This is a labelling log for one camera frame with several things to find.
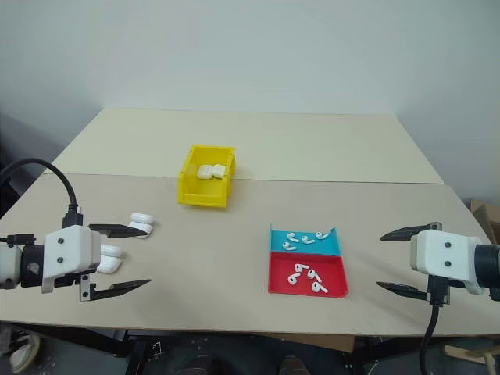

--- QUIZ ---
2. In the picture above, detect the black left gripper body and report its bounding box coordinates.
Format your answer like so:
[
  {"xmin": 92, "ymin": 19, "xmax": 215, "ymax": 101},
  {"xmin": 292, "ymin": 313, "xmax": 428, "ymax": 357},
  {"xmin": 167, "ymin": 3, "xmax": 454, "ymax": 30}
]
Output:
[{"xmin": 51, "ymin": 267, "xmax": 102, "ymax": 305}]

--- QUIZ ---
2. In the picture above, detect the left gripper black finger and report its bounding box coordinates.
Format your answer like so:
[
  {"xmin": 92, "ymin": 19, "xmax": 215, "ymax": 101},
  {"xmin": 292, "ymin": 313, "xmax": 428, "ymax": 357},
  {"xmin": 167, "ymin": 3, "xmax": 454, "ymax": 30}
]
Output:
[
  {"xmin": 90, "ymin": 278, "xmax": 152, "ymax": 302},
  {"xmin": 88, "ymin": 223, "xmax": 149, "ymax": 240}
]

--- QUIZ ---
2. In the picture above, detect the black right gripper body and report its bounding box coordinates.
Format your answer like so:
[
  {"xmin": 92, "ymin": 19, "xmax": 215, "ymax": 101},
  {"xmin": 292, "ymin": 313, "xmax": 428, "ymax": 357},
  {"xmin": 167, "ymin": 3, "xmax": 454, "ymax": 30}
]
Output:
[{"xmin": 427, "ymin": 274, "xmax": 451, "ymax": 293}]

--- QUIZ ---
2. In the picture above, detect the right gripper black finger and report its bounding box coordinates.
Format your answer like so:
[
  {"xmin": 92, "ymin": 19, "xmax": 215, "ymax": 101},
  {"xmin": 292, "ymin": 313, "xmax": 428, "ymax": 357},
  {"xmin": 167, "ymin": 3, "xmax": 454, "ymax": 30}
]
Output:
[
  {"xmin": 375, "ymin": 280, "xmax": 431, "ymax": 303},
  {"xmin": 379, "ymin": 222, "xmax": 443, "ymax": 242}
]

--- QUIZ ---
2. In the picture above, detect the brown cardboard box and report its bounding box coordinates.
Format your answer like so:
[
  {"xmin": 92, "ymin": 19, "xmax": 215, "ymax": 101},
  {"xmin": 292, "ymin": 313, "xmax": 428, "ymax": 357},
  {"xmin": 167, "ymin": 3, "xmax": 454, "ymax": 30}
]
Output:
[{"xmin": 468, "ymin": 198, "xmax": 500, "ymax": 246}]

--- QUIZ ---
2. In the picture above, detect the yellow plastic bin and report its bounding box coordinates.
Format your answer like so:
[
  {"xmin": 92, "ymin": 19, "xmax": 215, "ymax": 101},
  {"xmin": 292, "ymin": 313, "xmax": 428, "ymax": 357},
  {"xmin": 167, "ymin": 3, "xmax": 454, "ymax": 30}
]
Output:
[{"xmin": 177, "ymin": 144, "xmax": 238, "ymax": 211}]

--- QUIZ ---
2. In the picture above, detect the red plastic tray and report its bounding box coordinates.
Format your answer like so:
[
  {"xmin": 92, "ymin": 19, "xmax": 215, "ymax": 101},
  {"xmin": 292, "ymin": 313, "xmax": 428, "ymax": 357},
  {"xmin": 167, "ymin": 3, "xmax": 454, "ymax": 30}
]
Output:
[{"xmin": 267, "ymin": 251, "xmax": 350, "ymax": 299}]

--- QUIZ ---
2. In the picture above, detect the light wooden stool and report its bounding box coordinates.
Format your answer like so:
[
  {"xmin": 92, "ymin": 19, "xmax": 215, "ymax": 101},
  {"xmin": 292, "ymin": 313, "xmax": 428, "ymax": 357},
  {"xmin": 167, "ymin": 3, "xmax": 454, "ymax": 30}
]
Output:
[{"xmin": 444, "ymin": 342, "xmax": 500, "ymax": 375}]

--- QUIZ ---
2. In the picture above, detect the white sneaker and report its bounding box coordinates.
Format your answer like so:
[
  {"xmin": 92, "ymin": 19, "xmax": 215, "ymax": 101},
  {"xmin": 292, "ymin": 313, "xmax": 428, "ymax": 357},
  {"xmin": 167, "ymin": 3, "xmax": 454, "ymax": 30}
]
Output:
[{"xmin": 6, "ymin": 331, "xmax": 41, "ymax": 373}]

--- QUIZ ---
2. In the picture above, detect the blue plastic tray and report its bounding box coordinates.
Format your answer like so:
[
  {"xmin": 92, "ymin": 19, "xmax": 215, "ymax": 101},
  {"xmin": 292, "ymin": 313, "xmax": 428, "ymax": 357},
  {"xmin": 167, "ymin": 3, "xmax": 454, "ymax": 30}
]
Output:
[{"xmin": 269, "ymin": 223, "xmax": 342, "ymax": 258}]

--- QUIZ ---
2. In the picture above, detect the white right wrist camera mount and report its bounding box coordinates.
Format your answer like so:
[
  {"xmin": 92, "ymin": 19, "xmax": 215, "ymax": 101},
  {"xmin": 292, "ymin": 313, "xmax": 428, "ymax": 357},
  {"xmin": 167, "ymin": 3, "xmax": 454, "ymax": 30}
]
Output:
[{"xmin": 409, "ymin": 229, "xmax": 486, "ymax": 296}]

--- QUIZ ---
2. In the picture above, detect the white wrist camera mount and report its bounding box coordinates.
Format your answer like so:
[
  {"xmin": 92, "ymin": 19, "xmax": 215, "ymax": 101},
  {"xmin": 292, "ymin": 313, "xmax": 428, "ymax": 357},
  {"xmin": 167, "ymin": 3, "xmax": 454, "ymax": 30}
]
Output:
[
  {"xmin": 409, "ymin": 229, "xmax": 486, "ymax": 296},
  {"xmin": 40, "ymin": 225, "xmax": 103, "ymax": 295}
]

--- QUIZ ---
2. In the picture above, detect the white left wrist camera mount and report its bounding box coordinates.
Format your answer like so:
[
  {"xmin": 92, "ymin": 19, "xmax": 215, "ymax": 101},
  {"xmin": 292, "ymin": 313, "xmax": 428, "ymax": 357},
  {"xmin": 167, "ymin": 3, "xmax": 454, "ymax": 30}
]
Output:
[{"xmin": 40, "ymin": 225, "xmax": 103, "ymax": 295}]

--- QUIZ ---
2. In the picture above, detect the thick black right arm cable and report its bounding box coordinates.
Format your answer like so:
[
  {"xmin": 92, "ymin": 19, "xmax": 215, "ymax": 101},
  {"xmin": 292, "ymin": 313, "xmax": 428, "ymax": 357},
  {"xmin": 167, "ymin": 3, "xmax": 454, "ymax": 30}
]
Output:
[{"xmin": 420, "ymin": 291, "xmax": 451, "ymax": 375}]

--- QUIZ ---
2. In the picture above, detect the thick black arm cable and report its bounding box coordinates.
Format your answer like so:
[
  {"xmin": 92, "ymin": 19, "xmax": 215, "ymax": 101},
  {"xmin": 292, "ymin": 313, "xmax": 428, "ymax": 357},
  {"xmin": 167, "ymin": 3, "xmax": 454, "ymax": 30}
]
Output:
[
  {"xmin": 420, "ymin": 291, "xmax": 451, "ymax": 375},
  {"xmin": 0, "ymin": 157, "xmax": 86, "ymax": 228}
]

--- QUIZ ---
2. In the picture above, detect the black metal table frame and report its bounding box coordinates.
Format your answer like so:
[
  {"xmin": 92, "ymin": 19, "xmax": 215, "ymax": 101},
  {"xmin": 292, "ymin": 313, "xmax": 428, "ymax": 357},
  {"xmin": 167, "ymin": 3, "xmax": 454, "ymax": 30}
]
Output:
[{"xmin": 21, "ymin": 323, "xmax": 395, "ymax": 375}]

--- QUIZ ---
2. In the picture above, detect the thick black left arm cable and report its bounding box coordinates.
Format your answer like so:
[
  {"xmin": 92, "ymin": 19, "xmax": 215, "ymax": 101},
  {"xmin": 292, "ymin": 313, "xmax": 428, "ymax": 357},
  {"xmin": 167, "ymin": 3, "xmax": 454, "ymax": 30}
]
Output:
[{"xmin": 0, "ymin": 157, "xmax": 86, "ymax": 228}]

